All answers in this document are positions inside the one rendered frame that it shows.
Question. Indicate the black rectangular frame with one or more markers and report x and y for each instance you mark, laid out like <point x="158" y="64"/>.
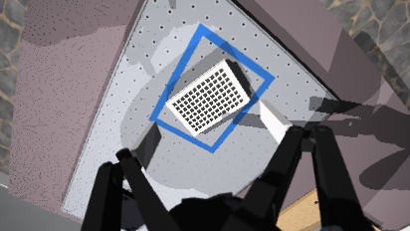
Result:
<point x="131" y="219"/>

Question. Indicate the blue tape outline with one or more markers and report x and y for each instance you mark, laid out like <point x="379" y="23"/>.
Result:
<point x="203" y="31"/>

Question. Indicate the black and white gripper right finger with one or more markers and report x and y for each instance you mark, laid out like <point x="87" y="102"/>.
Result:
<point x="339" y="207"/>

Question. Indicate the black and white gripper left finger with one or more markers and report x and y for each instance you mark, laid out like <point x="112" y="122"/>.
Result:
<point x="104" y="208"/>

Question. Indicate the white well plate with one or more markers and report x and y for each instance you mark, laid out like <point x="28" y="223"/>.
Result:
<point x="211" y="97"/>

